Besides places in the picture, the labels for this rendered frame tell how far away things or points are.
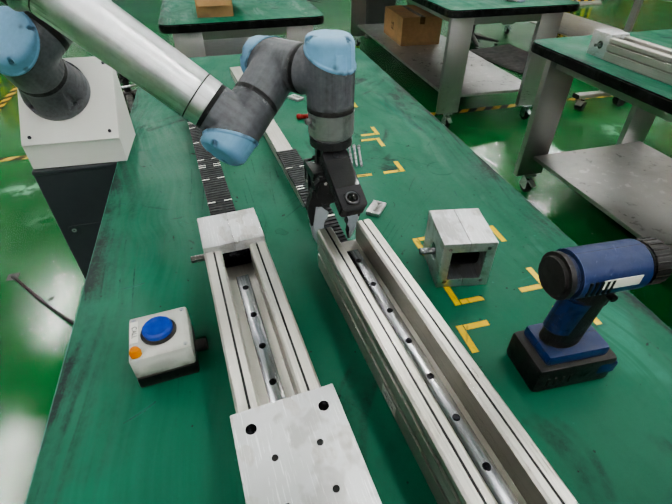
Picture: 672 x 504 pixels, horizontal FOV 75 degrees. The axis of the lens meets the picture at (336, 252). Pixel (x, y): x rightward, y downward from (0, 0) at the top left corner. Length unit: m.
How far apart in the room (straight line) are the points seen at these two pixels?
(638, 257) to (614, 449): 0.24
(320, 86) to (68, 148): 0.77
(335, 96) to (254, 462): 0.50
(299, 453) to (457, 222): 0.48
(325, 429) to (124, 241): 0.63
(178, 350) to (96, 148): 0.74
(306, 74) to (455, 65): 2.60
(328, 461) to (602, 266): 0.36
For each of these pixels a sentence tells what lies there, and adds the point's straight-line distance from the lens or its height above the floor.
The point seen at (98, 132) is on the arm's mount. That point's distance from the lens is 1.26.
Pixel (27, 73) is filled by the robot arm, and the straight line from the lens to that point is 1.16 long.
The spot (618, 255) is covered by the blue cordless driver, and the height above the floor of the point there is 1.00.
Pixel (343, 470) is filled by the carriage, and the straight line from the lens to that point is 0.44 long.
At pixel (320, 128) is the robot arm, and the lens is 0.71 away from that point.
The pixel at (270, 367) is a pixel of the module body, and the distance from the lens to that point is 0.59.
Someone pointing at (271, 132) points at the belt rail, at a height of 0.81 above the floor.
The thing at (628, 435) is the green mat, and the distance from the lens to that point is 0.70.
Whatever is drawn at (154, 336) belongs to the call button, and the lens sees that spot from 0.64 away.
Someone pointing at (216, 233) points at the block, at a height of 0.87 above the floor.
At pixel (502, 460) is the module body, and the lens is 0.56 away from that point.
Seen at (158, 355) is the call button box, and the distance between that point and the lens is 0.64.
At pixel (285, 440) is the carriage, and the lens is 0.46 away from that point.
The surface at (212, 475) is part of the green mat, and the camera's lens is 0.59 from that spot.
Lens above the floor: 1.31
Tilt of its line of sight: 39 degrees down
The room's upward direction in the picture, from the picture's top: straight up
